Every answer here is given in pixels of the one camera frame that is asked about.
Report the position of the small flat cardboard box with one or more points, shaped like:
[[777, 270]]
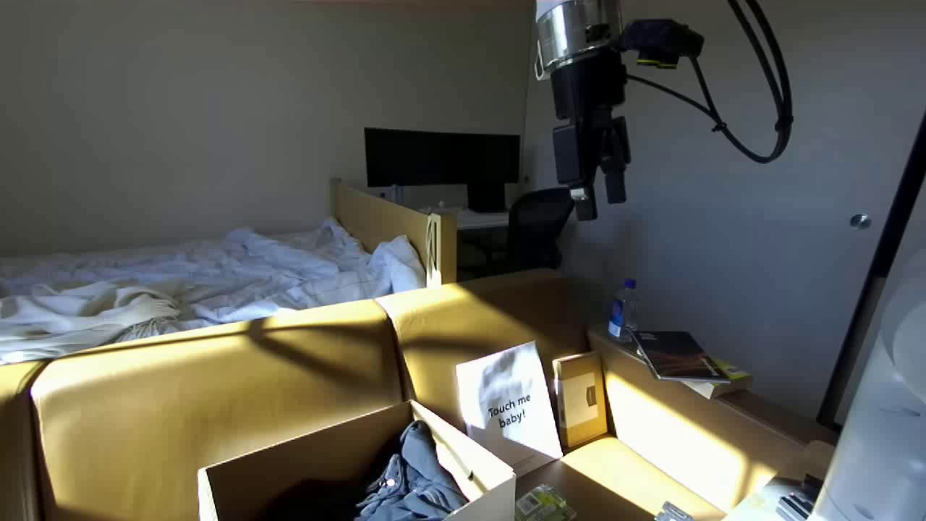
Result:
[[584, 399]]

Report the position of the black office chair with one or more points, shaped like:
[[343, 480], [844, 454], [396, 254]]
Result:
[[536, 228]]

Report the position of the yellow edged book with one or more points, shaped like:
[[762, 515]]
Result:
[[724, 381]]

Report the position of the black computer monitor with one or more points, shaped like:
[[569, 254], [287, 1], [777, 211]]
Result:
[[439, 158]]

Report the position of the clear plastic water bottle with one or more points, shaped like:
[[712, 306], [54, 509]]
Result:
[[620, 313]]

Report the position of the white printed paper sign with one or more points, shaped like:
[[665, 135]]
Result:
[[507, 396]]

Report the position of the brown cardboard wall panel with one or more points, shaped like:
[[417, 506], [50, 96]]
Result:
[[675, 435], [174, 407], [481, 313]]

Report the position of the white electronic device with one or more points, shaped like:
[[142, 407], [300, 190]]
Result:
[[785, 500]]

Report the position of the black vertical door frame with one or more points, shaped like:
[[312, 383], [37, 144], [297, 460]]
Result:
[[885, 263]]

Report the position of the open brown cardboard box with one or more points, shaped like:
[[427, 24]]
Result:
[[291, 460]]

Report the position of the dark cover book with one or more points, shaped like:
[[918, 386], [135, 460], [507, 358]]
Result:
[[675, 355]]

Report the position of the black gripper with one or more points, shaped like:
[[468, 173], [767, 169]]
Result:
[[587, 88]]

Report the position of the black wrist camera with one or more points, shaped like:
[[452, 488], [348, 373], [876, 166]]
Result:
[[665, 43]]

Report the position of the wooden bed frame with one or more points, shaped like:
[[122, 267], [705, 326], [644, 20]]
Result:
[[381, 218]]

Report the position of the green printed packet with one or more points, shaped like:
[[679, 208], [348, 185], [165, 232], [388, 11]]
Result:
[[542, 506]]

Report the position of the silver door knob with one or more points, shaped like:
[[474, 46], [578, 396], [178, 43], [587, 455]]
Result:
[[861, 222]]

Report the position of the crumpled white bed sheets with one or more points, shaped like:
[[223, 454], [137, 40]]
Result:
[[193, 286]]

